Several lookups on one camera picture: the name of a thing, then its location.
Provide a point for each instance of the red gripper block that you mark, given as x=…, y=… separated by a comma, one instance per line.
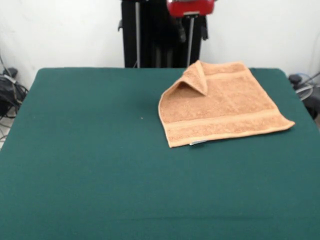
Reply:
x=190, y=7

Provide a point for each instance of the orange terry towel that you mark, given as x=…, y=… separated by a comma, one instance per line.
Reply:
x=225, y=107

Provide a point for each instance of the dark green table cloth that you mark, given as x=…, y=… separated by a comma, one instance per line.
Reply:
x=75, y=162

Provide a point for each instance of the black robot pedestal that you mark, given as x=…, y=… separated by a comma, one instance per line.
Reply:
x=150, y=42

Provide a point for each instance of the black furniture frame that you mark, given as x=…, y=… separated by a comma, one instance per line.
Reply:
x=313, y=106

